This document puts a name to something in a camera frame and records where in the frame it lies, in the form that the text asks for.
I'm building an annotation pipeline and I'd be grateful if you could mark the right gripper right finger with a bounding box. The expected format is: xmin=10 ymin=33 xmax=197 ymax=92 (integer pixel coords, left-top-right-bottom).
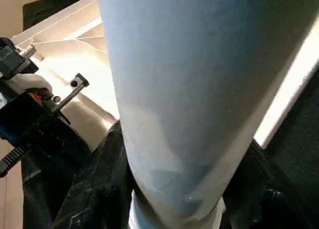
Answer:
xmin=219 ymin=139 xmax=319 ymax=229

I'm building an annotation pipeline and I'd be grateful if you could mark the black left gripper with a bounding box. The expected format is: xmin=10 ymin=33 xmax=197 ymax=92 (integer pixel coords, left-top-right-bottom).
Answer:
xmin=0 ymin=37 xmax=91 ymax=177

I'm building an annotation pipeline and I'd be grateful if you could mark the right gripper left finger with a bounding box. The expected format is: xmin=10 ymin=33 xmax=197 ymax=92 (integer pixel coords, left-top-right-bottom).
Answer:
xmin=52 ymin=120 xmax=138 ymax=229

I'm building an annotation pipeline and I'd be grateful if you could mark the white plastic table top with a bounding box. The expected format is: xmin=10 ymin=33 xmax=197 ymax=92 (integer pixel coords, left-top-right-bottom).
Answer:
xmin=10 ymin=0 xmax=319 ymax=150

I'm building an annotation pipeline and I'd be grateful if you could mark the black work mat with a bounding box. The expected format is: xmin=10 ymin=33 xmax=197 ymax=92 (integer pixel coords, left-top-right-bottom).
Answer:
xmin=20 ymin=0 xmax=319 ymax=229

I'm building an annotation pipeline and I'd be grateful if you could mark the white plastic table leg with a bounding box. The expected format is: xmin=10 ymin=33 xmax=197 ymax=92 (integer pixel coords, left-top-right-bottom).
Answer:
xmin=95 ymin=0 xmax=319 ymax=229

